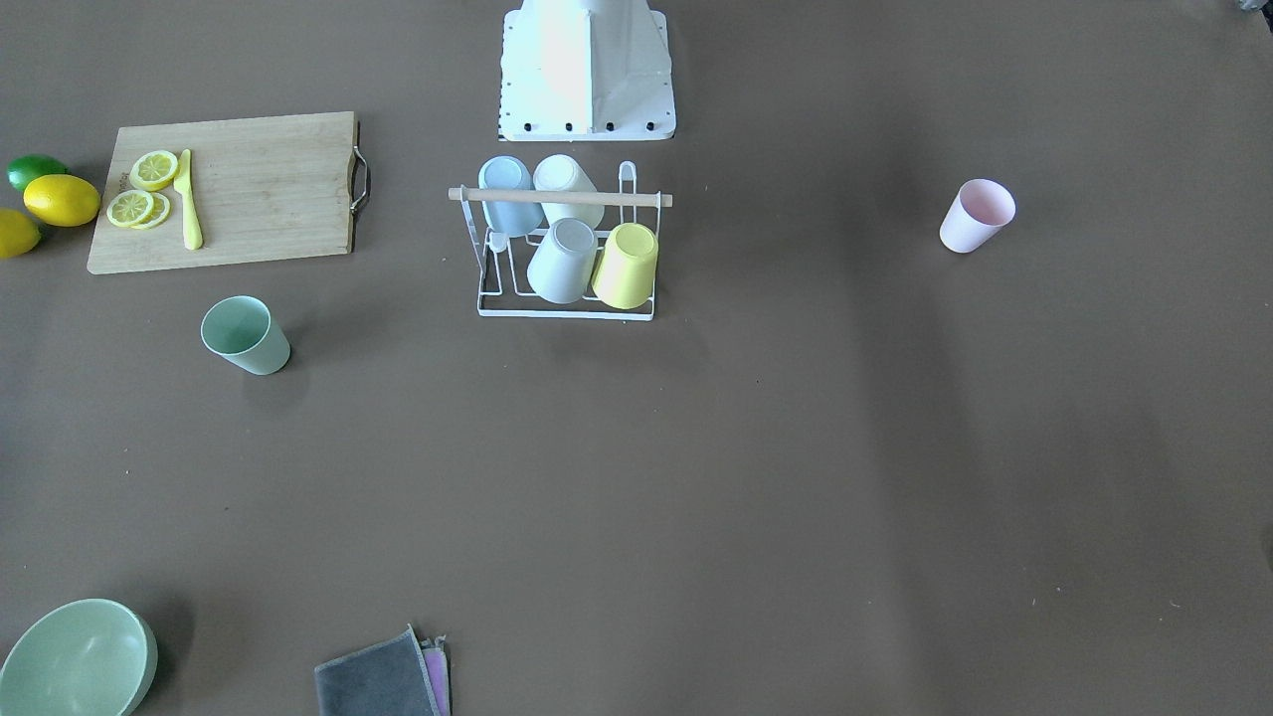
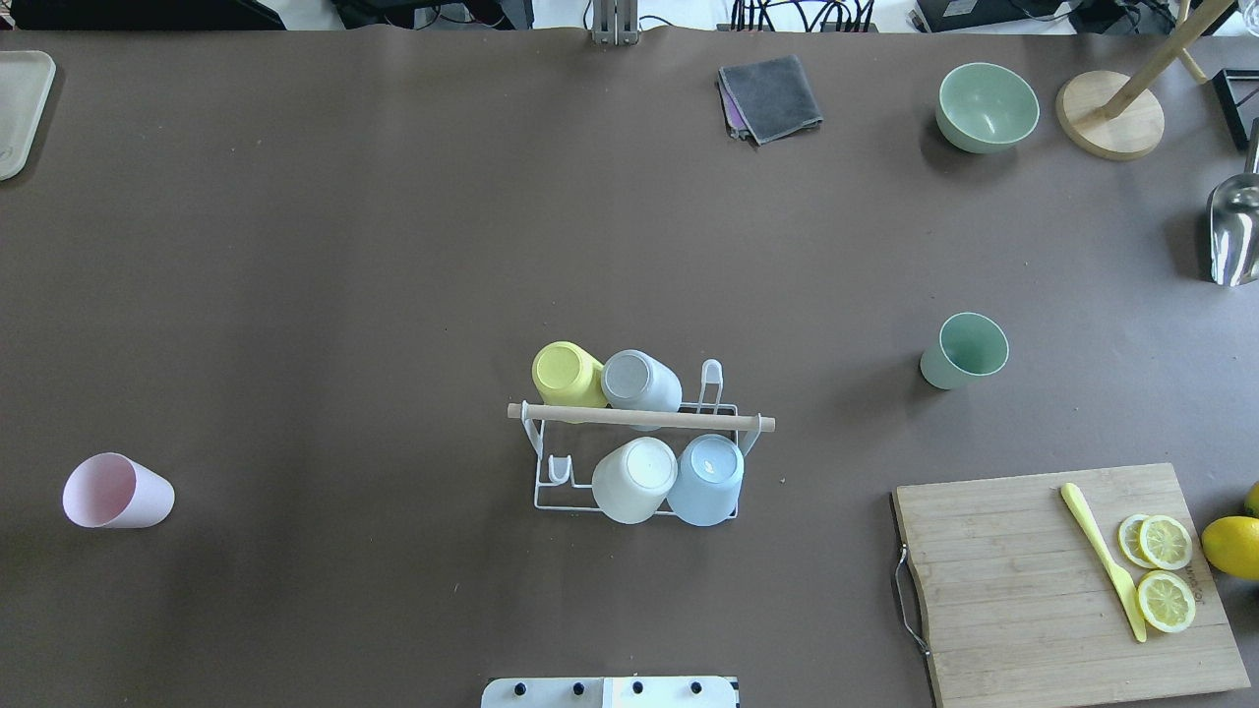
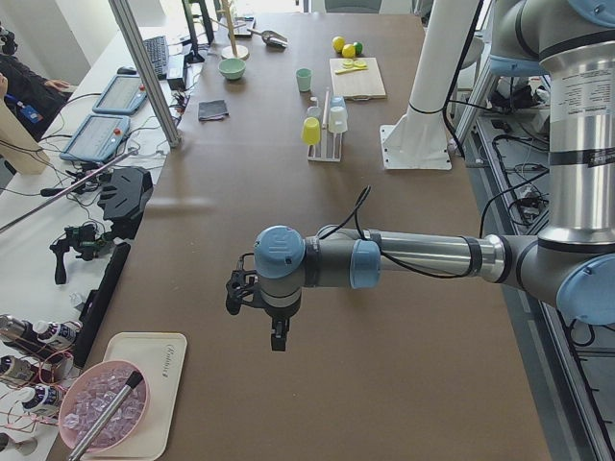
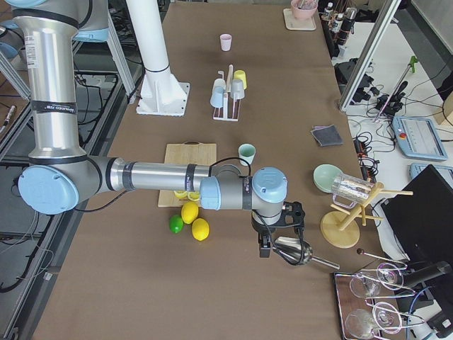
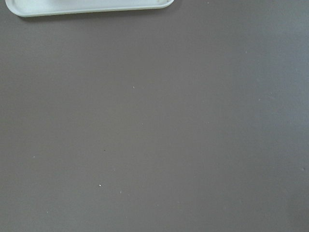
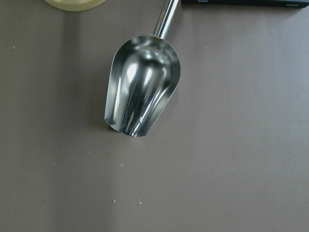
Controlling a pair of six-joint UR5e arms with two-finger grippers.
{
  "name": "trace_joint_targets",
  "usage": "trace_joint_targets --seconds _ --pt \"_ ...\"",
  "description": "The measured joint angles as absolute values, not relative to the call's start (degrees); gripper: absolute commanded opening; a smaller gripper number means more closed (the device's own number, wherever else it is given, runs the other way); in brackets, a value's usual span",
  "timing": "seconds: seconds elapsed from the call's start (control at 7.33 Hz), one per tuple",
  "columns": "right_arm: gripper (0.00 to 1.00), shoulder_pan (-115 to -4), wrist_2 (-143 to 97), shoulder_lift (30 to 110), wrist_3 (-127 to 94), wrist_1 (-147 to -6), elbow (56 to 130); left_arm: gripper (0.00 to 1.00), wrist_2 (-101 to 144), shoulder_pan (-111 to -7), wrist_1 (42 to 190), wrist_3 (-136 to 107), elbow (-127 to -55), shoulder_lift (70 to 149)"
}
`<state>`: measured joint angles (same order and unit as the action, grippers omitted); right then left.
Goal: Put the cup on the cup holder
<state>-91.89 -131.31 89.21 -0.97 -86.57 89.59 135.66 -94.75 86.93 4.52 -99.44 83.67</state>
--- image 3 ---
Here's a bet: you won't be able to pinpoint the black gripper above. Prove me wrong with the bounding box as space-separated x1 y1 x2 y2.
265 307 291 352

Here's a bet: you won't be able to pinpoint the mint green plastic cup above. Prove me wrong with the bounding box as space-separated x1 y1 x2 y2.
295 68 312 92

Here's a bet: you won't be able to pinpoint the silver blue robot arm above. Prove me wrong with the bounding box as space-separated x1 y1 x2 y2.
254 1 614 351

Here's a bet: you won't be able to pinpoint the white wooden cup holder rack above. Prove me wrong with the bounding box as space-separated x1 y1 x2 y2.
307 88 344 162

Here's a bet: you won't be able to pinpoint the yellow plastic cup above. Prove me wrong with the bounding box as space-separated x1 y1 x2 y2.
301 116 321 145

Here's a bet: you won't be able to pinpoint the white plastic cup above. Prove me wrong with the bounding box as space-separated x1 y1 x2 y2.
328 106 348 134

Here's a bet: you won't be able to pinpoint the cream plastic tray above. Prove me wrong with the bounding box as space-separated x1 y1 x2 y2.
83 332 187 460

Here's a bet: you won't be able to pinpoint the metal spoon black tip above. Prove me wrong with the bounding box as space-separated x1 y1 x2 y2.
67 371 143 461

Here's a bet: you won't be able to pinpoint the black flat bar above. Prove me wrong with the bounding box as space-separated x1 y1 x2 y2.
72 243 131 369

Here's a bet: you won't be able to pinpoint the pink bowl of ice cubes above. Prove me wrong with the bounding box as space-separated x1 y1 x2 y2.
59 360 150 453

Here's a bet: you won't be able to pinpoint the black gripper stand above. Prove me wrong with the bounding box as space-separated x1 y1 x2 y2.
98 167 153 239

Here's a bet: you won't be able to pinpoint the tea bottle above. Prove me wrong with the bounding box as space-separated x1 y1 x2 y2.
16 384 64 417
33 321 78 350

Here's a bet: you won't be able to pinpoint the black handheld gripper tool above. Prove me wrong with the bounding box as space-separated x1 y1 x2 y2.
49 224 114 284

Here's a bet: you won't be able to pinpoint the dark grey folded cloth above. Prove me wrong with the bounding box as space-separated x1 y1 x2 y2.
198 100 229 121

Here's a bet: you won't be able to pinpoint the wooden cutting board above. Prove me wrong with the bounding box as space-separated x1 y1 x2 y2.
329 58 386 100

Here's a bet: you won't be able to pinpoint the lower teach pendant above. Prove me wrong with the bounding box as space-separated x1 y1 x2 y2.
60 114 131 162

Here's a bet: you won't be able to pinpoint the teach pendant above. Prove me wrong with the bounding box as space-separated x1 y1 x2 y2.
60 114 131 162
92 75 147 115

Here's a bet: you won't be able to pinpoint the green ceramic bowl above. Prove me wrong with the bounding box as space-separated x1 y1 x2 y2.
218 58 246 81

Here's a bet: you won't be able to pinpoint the lemon slices on board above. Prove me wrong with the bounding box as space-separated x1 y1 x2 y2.
334 59 368 75

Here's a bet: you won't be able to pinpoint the upper teach pendant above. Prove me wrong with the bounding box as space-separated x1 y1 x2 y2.
92 75 147 115

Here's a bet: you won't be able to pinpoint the wooden mug tree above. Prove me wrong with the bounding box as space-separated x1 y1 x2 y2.
210 0 250 61

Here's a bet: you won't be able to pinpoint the yellow lemon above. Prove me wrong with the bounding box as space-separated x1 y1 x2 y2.
332 36 346 54
341 43 357 59

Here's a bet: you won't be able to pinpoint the metal scoop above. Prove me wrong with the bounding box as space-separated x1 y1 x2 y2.
248 28 288 49

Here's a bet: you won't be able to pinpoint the computer mouse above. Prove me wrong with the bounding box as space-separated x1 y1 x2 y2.
116 66 137 76

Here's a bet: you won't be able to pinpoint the black keyboard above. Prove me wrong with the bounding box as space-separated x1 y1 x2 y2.
142 36 169 80

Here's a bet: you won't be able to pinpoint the seated person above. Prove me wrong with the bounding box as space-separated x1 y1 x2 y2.
1 27 71 141

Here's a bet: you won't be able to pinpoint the aluminium frame post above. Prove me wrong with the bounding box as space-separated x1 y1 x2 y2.
109 0 181 149

